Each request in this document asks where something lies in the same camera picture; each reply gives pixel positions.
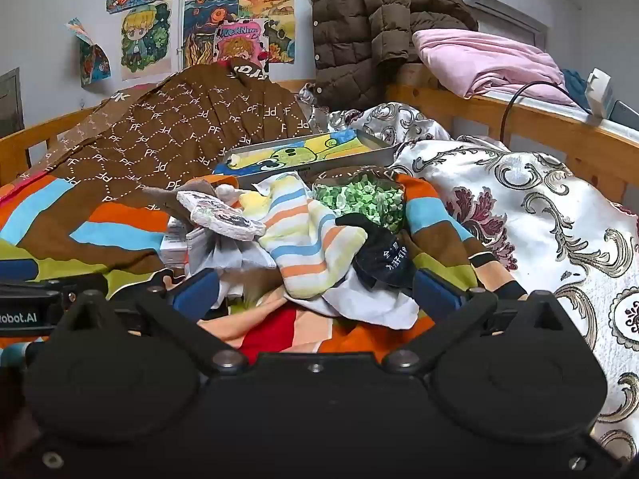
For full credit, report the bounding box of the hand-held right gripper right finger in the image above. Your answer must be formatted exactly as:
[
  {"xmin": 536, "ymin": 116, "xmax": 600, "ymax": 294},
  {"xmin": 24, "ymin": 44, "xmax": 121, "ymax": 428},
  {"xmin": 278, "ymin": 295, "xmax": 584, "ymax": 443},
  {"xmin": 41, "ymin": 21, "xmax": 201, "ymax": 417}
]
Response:
[{"xmin": 382, "ymin": 268, "xmax": 585, "ymax": 376}]

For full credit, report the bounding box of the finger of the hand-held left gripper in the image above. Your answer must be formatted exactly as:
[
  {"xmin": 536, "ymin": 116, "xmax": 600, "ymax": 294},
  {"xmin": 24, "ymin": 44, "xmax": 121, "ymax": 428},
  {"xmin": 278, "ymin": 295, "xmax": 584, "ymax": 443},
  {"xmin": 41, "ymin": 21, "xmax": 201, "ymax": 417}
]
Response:
[{"xmin": 0, "ymin": 273, "xmax": 108, "ymax": 306}]

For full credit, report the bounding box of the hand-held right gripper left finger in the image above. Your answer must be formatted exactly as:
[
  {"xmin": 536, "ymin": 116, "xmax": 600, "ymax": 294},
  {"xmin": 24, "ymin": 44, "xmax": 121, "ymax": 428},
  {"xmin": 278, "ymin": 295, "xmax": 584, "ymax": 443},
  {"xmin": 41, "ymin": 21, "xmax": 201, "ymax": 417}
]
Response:
[{"xmin": 50, "ymin": 267, "xmax": 246, "ymax": 376}]

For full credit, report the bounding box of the black printed sock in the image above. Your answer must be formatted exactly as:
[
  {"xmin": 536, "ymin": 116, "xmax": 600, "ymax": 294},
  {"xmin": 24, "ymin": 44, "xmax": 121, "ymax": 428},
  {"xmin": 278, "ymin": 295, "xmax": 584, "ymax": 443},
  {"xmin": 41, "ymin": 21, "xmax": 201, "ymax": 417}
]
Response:
[{"xmin": 337, "ymin": 212, "xmax": 419, "ymax": 290}]

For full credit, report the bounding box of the white printed sock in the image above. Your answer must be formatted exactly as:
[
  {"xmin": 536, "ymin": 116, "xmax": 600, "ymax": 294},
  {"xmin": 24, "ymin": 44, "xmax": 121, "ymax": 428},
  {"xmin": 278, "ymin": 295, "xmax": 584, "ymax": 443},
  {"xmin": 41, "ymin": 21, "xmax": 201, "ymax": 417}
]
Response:
[{"xmin": 177, "ymin": 190, "xmax": 268, "ymax": 240}]

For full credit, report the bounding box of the grey brown sock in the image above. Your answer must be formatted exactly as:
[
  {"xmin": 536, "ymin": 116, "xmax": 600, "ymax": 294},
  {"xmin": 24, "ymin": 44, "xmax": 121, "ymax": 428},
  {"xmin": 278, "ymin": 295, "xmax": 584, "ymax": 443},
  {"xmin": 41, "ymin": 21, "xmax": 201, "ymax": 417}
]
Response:
[{"xmin": 142, "ymin": 184, "xmax": 220, "ymax": 211}]

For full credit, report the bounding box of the grey metal tray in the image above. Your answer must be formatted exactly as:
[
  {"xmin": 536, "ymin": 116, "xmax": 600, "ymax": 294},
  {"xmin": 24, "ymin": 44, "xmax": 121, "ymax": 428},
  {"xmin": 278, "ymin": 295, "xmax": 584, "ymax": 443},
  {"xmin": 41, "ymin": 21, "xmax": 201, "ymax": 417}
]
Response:
[{"xmin": 217, "ymin": 129, "xmax": 400, "ymax": 183}]

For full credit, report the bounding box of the white cardboard box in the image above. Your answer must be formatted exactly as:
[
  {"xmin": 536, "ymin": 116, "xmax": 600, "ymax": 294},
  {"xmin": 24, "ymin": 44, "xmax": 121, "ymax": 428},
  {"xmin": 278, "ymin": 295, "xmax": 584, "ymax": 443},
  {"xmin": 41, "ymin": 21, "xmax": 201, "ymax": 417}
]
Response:
[{"xmin": 160, "ymin": 217, "xmax": 200, "ymax": 267}]

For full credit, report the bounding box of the orange white plastic bag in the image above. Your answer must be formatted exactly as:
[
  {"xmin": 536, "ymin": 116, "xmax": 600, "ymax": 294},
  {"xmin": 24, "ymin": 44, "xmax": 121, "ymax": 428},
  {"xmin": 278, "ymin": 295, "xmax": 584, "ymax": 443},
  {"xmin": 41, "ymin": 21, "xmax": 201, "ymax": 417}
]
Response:
[{"xmin": 186, "ymin": 230, "xmax": 420, "ymax": 331}]

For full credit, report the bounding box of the colourful striped blanket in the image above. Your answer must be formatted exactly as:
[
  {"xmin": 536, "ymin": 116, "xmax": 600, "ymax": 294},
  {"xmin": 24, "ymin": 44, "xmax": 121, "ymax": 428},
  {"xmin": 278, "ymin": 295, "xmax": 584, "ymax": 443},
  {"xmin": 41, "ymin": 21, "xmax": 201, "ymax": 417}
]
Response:
[{"xmin": 0, "ymin": 170, "xmax": 530, "ymax": 360}]

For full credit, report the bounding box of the floral satin quilt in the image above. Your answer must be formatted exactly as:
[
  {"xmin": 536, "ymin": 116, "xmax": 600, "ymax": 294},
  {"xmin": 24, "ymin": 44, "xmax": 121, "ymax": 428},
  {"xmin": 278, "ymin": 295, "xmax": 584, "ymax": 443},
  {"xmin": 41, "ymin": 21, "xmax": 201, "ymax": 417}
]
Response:
[{"xmin": 300, "ymin": 85, "xmax": 639, "ymax": 465}]

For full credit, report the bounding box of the green white speckled bag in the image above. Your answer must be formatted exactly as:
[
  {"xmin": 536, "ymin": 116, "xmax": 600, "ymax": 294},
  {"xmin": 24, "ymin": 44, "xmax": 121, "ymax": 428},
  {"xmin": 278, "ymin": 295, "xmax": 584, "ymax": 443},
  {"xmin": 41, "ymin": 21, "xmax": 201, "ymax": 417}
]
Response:
[{"xmin": 312, "ymin": 170, "xmax": 407, "ymax": 234}]

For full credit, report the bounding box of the brown patterned quilt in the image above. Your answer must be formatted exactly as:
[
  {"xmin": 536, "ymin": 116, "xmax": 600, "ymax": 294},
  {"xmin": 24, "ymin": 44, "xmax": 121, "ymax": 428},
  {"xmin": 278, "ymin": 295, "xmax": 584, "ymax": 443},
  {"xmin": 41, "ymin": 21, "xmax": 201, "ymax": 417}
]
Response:
[{"xmin": 30, "ymin": 59, "xmax": 320, "ymax": 206}]

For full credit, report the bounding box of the crumpled colourful poster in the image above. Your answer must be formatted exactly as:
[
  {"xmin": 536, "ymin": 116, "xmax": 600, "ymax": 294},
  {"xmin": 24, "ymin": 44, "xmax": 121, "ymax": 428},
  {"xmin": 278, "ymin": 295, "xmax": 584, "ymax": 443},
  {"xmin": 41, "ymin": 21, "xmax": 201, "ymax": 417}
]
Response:
[{"xmin": 67, "ymin": 17, "xmax": 111, "ymax": 87}]

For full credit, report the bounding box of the pink blanket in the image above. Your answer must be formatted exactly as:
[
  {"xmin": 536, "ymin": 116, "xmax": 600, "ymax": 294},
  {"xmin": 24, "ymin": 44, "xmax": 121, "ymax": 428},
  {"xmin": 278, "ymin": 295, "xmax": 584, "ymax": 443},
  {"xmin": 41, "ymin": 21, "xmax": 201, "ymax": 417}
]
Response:
[{"xmin": 412, "ymin": 29, "xmax": 576, "ymax": 107}]

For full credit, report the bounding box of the teal cloth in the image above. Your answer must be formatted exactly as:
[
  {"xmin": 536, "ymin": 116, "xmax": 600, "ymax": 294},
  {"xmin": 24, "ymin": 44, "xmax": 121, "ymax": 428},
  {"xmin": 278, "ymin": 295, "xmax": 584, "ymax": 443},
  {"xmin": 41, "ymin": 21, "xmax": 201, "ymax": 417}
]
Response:
[{"xmin": 562, "ymin": 69, "xmax": 593, "ymax": 109}]

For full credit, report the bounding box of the pink cartoon girl poster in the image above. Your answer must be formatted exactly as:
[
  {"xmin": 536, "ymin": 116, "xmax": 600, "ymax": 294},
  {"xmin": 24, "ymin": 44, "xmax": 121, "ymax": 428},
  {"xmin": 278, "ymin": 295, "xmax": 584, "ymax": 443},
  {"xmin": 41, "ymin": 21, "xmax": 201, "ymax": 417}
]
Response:
[{"xmin": 214, "ymin": 19, "xmax": 271, "ymax": 69}]

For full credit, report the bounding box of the blond cartoon child poster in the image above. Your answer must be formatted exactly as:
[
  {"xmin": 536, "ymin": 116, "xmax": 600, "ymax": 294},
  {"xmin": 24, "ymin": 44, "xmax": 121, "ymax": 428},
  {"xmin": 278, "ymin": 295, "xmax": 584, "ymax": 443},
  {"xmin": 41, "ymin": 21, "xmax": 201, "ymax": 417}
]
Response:
[{"xmin": 120, "ymin": 1, "xmax": 174, "ymax": 81}]

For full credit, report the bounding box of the dark flat device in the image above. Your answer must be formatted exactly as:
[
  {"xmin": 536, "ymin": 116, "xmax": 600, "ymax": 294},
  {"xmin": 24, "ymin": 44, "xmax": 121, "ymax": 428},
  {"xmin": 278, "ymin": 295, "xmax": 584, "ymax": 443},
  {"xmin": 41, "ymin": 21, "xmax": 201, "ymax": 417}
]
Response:
[{"xmin": 611, "ymin": 100, "xmax": 639, "ymax": 131}]

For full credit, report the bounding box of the small white box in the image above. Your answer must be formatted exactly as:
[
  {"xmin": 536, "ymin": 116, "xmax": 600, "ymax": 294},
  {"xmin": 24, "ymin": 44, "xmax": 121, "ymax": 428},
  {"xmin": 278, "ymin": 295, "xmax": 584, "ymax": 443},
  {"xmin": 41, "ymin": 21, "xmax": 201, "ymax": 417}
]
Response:
[{"xmin": 585, "ymin": 67, "xmax": 618, "ymax": 117}]

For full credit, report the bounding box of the blue fish seaweed poster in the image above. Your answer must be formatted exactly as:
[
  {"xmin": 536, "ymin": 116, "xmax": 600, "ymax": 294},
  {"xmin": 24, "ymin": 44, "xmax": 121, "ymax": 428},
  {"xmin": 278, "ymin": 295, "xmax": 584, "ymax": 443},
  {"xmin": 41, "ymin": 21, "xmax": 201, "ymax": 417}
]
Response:
[{"xmin": 182, "ymin": 0, "xmax": 241, "ymax": 68}]

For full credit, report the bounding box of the brown puffer jacket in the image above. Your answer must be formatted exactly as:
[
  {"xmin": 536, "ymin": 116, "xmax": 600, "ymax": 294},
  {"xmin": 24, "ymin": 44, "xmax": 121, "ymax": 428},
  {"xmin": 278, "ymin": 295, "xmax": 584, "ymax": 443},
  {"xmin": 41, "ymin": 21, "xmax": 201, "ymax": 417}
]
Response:
[{"xmin": 310, "ymin": 0, "xmax": 479, "ymax": 111}]

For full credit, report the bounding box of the orange landscape poster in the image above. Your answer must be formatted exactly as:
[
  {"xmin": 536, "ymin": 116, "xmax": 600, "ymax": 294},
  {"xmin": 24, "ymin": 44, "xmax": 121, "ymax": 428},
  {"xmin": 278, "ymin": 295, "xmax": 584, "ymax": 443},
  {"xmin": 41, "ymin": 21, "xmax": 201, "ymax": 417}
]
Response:
[{"xmin": 238, "ymin": 0, "xmax": 296, "ymax": 65}]

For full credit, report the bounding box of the grey wall panel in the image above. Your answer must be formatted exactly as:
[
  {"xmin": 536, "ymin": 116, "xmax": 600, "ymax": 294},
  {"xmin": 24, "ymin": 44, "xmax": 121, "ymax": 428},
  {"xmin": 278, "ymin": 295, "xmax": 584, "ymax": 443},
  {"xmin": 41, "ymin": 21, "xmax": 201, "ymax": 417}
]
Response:
[{"xmin": 0, "ymin": 67, "xmax": 25, "ymax": 139}]

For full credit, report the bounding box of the wooden bed frame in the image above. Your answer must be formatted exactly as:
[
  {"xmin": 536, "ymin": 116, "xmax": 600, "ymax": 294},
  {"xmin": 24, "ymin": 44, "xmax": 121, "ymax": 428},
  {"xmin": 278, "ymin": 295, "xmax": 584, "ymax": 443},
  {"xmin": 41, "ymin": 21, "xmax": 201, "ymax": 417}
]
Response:
[{"xmin": 0, "ymin": 62, "xmax": 639, "ymax": 205}]

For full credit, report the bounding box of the black cable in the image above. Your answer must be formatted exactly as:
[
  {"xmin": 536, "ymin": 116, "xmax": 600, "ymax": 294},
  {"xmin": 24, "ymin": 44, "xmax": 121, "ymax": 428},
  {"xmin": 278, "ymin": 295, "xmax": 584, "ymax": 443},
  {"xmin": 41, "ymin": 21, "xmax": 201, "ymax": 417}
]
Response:
[{"xmin": 499, "ymin": 81, "xmax": 593, "ymax": 143}]

